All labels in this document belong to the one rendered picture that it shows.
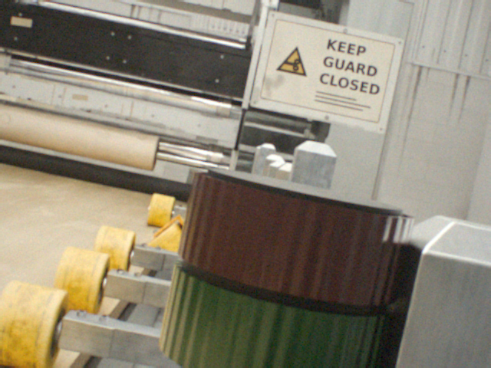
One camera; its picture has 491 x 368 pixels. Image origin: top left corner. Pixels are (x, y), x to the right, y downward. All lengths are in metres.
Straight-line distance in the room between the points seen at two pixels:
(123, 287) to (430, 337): 0.82
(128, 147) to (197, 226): 2.59
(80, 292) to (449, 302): 0.82
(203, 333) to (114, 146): 2.60
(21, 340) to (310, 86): 2.09
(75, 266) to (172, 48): 1.86
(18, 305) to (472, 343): 0.60
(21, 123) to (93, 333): 2.13
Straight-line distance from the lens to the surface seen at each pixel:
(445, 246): 0.21
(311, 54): 2.75
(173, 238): 1.49
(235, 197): 0.19
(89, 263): 1.01
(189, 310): 0.20
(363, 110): 2.76
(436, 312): 0.21
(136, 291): 1.01
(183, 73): 2.78
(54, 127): 2.84
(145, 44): 2.81
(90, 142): 2.81
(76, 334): 0.77
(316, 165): 0.70
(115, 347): 0.77
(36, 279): 1.19
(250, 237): 0.19
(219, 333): 0.19
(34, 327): 0.76
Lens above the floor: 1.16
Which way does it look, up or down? 3 degrees down
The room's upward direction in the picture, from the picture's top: 12 degrees clockwise
